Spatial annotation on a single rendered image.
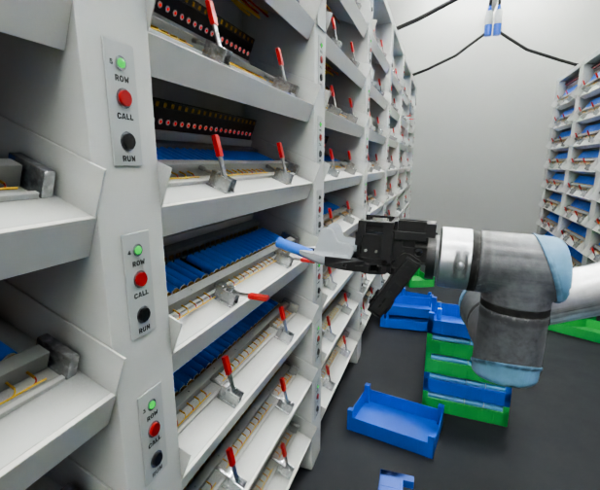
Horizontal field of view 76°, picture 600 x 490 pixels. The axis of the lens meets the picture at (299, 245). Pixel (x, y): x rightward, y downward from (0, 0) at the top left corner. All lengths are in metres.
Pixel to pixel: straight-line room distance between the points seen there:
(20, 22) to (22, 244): 0.18
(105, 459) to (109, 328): 0.17
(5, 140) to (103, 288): 0.18
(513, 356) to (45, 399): 0.57
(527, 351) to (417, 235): 0.21
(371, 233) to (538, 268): 0.22
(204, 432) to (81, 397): 0.29
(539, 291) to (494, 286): 0.05
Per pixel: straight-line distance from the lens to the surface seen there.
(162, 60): 0.54
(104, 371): 0.49
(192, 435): 0.72
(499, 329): 0.61
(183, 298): 0.63
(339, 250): 0.61
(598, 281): 0.78
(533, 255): 0.59
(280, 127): 1.08
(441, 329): 1.55
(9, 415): 0.48
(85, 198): 0.44
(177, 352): 0.57
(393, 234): 0.59
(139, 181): 0.47
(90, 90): 0.44
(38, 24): 0.44
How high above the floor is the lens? 0.95
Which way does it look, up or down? 12 degrees down
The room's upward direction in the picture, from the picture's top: straight up
